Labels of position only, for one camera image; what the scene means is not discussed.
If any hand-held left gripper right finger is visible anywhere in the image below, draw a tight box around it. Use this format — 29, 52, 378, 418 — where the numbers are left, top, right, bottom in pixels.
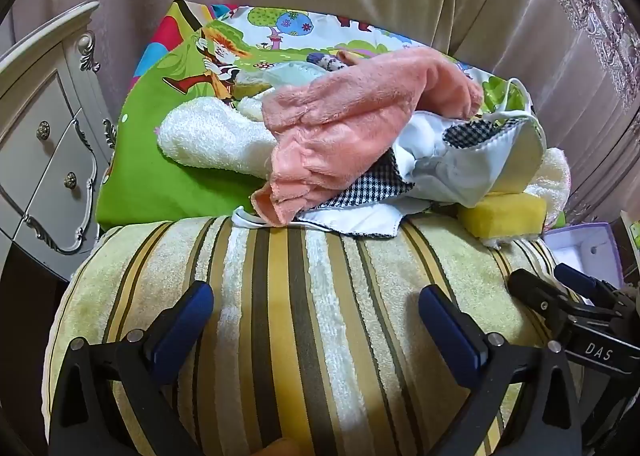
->
417, 284, 586, 456

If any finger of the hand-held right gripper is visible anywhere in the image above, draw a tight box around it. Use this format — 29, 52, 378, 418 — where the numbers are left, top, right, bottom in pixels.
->
507, 267, 601, 332
554, 263, 633, 309

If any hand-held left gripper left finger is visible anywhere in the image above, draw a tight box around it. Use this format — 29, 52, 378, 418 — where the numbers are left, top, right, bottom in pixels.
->
49, 281, 216, 456

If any purple storage box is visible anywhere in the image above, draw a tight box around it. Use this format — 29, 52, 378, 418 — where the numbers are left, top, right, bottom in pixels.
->
542, 222, 626, 288

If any plain yellow sponge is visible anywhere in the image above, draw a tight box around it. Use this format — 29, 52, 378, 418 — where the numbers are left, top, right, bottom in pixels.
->
457, 192, 548, 241

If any white fluffy pink-trimmed towel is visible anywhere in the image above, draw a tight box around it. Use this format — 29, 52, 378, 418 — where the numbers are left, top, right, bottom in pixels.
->
520, 147, 572, 231

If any white terry towel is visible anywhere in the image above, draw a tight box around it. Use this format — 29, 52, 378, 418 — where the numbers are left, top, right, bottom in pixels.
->
156, 97, 281, 183

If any pink towel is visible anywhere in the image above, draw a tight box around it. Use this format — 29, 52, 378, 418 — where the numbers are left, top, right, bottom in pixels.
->
250, 47, 485, 228

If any yellow sponge with white layer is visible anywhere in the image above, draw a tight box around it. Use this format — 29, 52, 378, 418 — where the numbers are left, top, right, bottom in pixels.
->
234, 70, 275, 113

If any green cardboard package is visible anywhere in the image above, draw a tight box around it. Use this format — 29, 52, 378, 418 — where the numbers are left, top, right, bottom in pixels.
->
620, 210, 640, 282

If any striped yellow cushion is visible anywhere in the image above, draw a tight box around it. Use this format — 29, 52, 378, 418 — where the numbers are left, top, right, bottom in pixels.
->
42, 213, 586, 456

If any checkered cloth face mask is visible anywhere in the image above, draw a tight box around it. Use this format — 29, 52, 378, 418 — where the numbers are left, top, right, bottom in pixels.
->
231, 153, 418, 240
392, 78, 549, 210

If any cartoon printed mat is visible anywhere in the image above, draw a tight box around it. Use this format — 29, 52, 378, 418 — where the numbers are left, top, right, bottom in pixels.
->
95, 0, 541, 233

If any mauve lace-trimmed curtain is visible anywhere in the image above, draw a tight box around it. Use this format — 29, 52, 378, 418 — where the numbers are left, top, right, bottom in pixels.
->
450, 0, 640, 229

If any white ornate dresser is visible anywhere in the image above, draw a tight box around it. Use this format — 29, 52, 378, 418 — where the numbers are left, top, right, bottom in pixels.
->
0, 1, 118, 283

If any light blue cloth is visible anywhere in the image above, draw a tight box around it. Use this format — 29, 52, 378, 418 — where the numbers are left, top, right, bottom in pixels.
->
265, 61, 332, 88

